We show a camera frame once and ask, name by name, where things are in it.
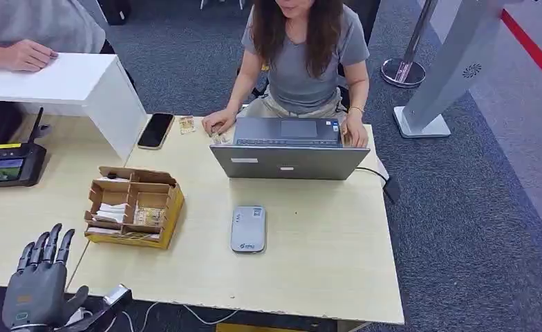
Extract standing person's hand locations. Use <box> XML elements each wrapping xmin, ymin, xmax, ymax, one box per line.
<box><xmin>3</xmin><ymin>39</ymin><xmax>59</xmax><ymax>73</ymax></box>

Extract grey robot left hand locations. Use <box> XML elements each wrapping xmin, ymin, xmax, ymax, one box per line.
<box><xmin>1</xmin><ymin>223</ymin><xmax>90</xmax><ymax>331</ymax></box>

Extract person's left hand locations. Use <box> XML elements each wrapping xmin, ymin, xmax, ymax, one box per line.
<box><xmin>342</xmin><ymin>112</ymin><xmax>369</xmax><ymax>149</ymax></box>

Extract person's right hand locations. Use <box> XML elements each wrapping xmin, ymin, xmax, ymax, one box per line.
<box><xmin>200</xmin><ymin>108</ymin><xmax>238</xmax><ymax>138</ymax></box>

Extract standing person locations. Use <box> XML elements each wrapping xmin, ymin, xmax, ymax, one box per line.
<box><xmin>0</xmin><ymin>0</ymin><xmax>107</xmax><ymax>73</ymax></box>

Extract white desk partition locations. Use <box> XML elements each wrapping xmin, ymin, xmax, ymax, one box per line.
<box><xmin>0</xmin><ymin>53</ymin><xmax>148</xmax><ymax>161</ymax></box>

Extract black smartphone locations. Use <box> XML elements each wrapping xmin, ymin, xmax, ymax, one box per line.
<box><xmin>137</xmin><ymin>112</ymin><xmax>176</xmax><ymax>151</ymax></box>

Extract grey laptop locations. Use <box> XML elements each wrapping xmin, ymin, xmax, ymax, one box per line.
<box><xmin>209</xmin><ymin>116</ymin><xmax>371</xmax><ymax>181</ymax></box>

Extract seated person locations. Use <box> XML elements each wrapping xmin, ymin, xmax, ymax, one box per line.
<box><xmin>200</xmin><ymin>0</ymin><xmax>371</xmax><ymax>149</ymax></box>

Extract black bag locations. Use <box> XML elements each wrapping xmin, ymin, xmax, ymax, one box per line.
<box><xmin>97</xmin><ymin>0</ymin><xmax>132</xmax><ymax>26</ymax></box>

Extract wooden card box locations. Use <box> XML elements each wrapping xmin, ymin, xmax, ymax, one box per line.
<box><xmin>84</xmin><ymin>165</ymin><xmax>186</xmax><ymax>250</ymax></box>

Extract grey card reader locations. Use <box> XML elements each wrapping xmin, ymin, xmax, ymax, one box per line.
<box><xmin>230</xmin><ymin>205</ymin><xmax>268</xmax><ymax>255</ymax></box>

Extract black payment terminal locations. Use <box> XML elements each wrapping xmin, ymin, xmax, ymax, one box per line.
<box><xmin>0</xmin><ymin>107</ymin><xmax>52</xmax><ymax>190</ymax></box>

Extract patterned card stack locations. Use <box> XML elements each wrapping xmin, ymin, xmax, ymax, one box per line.
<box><xmin>133</xmin><ymin>207</ymin><xmax>167</xmax><ymax>228</ymax></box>
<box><xmin>120</xmin><ymin>231</ymin><xmax>161</xmax><ymax>241</ymax></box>

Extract white chair legs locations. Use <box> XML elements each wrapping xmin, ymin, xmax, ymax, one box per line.
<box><xmin>200</xmin><ymin>0</ymin><xmax>245</xmax><ymax>10</ymax></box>

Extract red barrier belt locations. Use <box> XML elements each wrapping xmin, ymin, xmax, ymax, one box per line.
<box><xmin>500</xmin><ymin>9</ymin><xmax>542</xmax><ymax>97</ymax></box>

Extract black power cable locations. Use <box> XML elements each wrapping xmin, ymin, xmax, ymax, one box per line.
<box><xmin>355</xmin><ymin>167</ymin><xmax>391</xmax><ymax>184</ymax></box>

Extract chrome stanchion post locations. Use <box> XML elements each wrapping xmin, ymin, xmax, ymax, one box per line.
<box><xmin>380</xmin><ymin>0</ymin><xmax>439</xmax><ymax>89</ymax></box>

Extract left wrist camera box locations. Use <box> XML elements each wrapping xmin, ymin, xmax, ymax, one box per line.
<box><xmin>69</xmin><ymin>284</ymin><xmax>133</xmax><ymax>332</ymax></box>

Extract white cable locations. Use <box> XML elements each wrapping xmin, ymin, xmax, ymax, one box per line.
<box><xmin>64</xmin><ymin>302</ymin><xmax>240</xmax><ymax>332</ymax></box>

